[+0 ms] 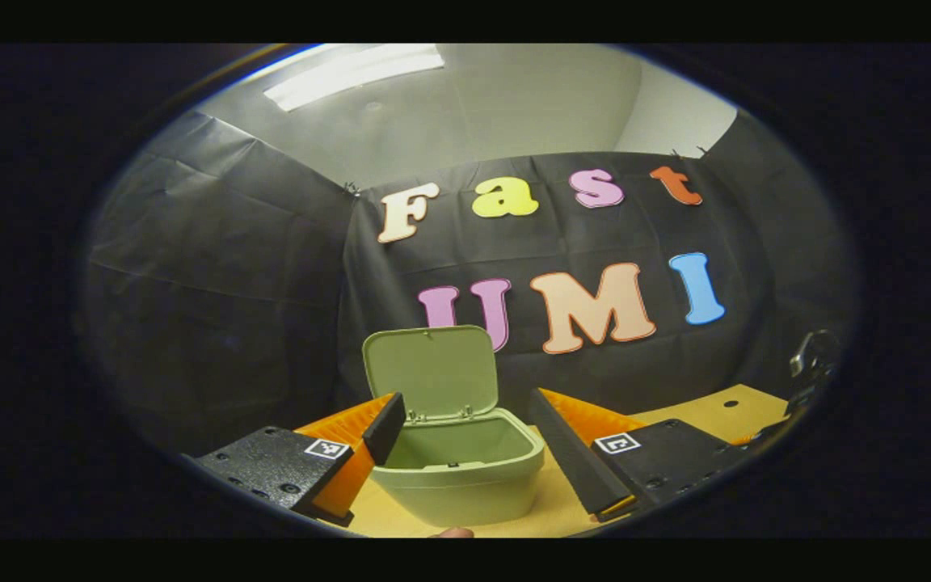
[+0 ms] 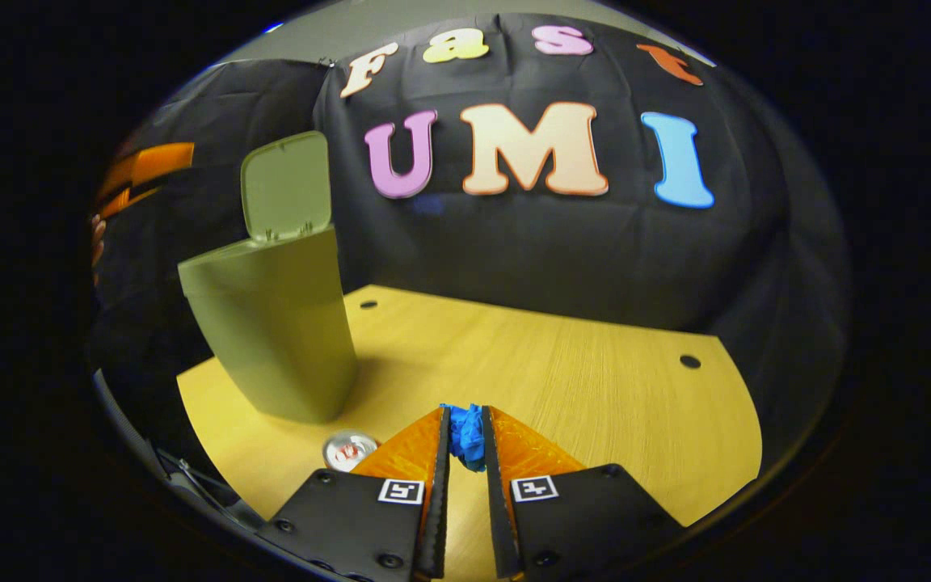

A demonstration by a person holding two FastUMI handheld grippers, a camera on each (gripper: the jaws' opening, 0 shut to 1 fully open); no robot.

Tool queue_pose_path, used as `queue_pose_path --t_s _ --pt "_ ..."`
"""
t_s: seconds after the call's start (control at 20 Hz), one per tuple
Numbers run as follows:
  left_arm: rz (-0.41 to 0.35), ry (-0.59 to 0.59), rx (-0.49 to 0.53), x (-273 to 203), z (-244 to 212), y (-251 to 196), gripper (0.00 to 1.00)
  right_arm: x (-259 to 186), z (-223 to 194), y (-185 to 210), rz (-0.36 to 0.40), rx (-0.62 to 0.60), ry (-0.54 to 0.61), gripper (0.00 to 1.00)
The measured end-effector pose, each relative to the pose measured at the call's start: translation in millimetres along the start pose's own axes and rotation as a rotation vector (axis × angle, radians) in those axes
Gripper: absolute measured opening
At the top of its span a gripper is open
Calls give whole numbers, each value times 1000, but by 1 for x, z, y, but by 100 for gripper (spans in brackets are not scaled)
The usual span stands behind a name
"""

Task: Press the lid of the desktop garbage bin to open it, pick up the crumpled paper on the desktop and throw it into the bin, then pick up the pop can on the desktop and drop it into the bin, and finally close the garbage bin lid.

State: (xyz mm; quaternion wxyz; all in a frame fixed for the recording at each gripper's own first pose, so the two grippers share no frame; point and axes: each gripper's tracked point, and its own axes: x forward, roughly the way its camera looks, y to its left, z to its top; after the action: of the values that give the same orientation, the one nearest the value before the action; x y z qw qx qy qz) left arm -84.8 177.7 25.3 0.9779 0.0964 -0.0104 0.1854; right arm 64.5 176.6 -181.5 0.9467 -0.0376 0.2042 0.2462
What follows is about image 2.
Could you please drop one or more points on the blue paper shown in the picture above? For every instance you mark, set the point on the blue paper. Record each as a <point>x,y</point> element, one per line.
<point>467,436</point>

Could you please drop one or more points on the green desktop garbage bin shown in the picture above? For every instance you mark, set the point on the green desktop garbage bin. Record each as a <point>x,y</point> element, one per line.
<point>280,323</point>

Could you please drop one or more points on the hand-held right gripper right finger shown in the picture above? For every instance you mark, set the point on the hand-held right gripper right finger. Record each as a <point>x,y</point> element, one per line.
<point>498,525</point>

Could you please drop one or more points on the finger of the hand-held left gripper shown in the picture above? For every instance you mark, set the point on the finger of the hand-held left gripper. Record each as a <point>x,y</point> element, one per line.
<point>158,162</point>
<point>130,202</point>

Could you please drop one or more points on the black backdrop cloth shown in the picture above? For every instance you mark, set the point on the black backdrop cloth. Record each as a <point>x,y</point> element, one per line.
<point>554,242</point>

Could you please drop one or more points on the red pop can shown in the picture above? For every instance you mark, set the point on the red pop can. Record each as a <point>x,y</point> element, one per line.
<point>348,451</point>

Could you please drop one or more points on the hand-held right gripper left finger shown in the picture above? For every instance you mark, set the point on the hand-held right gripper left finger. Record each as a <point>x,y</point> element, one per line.
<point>440,525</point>

